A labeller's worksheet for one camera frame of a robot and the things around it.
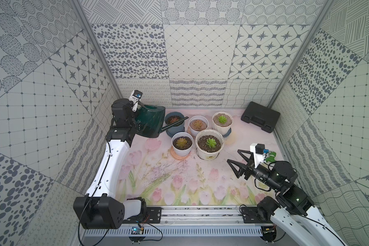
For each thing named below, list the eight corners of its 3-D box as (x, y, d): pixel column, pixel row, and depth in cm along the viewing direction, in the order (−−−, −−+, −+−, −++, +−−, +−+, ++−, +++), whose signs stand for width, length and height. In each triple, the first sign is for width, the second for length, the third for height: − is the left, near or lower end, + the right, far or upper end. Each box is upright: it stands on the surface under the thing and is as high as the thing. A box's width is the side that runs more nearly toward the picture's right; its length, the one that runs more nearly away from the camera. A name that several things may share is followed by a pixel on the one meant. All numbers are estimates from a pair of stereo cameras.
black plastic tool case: (240, 119, 116) (241, 115, 112) (249, 104, 127) (251, 99, 123) (271, 134, 107) (274, 129, 103) (278, 116, 118) (281, 111, 114)
